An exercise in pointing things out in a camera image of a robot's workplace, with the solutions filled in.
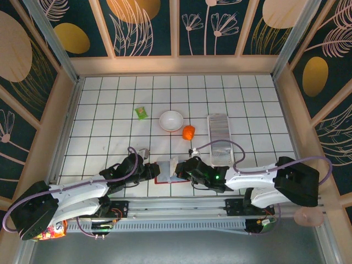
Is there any red card holder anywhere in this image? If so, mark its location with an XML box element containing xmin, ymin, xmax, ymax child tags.
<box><xmin>153</xmin><ymin>156</ymin><xmax>193</xmax><ymax>186</ymax></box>

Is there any clear plastic card tray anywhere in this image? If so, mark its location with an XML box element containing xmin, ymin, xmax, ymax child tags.
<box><xmin>207</xmin><ymin>113</ymin><xmax>234</xmax><ymax>167</ymax></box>

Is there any orange toy fruit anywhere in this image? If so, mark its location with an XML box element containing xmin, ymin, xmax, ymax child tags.
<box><xmin>181</xmin><ymin>125</ymin><xmax>196</xmax><ymax>141</ymax></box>

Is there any white bowl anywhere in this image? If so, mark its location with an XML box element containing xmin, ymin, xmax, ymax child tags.
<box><xmin>159</xmin><ymin>110</ymin><xmax>184</xmax><ymax>132</ymax></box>

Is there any green snack packet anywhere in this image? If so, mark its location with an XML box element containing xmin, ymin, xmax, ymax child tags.
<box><xmin>134</xmin><ymin>106</ymin><xmax>149</xmax><ymax>120</ymax></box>

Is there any black electronics box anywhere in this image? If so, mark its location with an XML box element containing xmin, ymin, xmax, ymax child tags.
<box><xmin>245</xmin><ymin>217</ymin><xmax>279</xmax><ymax>237</ymax></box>
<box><xmin>90</xmin><ymin>219</ymin><xmax>118</xmax><ymax>240</ymax></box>

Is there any colourful snack bag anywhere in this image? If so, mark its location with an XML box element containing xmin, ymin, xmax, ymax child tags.
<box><xmin>35</xmin><ymin>219</ymin><xmax>68</xmax><ymax>242</ymax></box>

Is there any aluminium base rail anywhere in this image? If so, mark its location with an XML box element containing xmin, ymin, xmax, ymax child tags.
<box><xmin>109</xmin><ymin>196</ymin><xmax>326</xmax><ymax>221</ymax></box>

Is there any slotted grey cable duct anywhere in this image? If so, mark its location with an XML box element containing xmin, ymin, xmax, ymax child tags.
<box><xmin>65</xmin><ymin>218</ymin><xmax>248</xmax><ymax>235</ymax></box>

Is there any short purple cable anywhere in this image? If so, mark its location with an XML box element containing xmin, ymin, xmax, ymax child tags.
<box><xmin>249</xmin><ymin>205</ymin><xmax>283</xmax><ymax>237</ymax></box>
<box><xmin>76</xmin><ymin>217</ymin><xmax>97</xmax><ymax>238</ymax></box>

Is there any aluminium frame post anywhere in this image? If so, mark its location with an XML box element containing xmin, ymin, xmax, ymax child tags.
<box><xmin>23</xmin><ymin>0</ymin><xmax>81</xmax><ymax>83</ymax></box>
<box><xmin>271</xmin><ymin>0</ymin><xmax>323</xmax><ymax>80</ymax></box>

